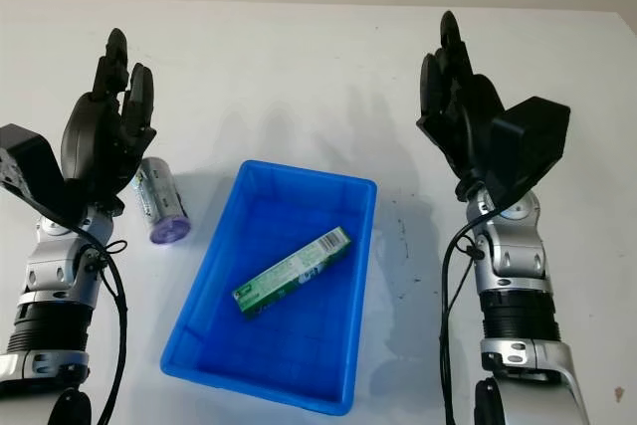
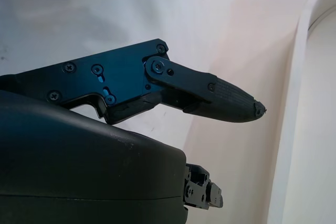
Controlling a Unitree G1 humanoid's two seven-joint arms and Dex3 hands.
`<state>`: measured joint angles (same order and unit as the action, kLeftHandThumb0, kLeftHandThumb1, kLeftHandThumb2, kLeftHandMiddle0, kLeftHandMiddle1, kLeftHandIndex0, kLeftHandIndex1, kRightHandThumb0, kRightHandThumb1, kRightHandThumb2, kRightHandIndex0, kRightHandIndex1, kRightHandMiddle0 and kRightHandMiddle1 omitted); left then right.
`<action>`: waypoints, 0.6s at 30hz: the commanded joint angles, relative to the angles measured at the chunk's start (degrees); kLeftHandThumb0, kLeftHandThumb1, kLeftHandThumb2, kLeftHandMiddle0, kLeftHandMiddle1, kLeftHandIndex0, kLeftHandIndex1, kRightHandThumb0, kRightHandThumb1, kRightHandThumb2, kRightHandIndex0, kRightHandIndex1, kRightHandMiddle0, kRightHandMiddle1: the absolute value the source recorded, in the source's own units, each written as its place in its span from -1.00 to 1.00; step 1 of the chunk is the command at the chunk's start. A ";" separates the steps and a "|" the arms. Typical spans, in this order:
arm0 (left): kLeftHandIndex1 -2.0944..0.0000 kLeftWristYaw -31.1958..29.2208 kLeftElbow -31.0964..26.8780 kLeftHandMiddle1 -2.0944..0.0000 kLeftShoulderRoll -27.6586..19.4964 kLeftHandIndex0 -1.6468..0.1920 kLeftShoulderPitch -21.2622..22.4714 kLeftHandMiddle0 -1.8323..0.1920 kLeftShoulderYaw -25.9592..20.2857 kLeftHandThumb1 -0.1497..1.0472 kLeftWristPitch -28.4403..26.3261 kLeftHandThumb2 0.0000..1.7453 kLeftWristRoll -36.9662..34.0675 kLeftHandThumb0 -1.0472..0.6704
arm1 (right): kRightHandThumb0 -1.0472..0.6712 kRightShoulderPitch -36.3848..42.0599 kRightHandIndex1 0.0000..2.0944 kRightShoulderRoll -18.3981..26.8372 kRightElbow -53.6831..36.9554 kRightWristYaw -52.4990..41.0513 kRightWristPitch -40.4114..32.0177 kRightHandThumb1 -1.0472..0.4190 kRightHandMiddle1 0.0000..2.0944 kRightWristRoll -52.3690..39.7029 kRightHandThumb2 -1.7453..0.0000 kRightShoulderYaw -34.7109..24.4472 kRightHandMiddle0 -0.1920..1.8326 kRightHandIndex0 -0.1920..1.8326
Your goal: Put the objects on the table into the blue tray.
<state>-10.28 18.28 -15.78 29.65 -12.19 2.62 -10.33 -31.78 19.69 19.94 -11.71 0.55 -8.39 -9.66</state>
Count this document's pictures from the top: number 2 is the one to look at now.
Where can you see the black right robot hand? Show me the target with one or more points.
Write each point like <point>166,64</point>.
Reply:
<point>78,150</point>

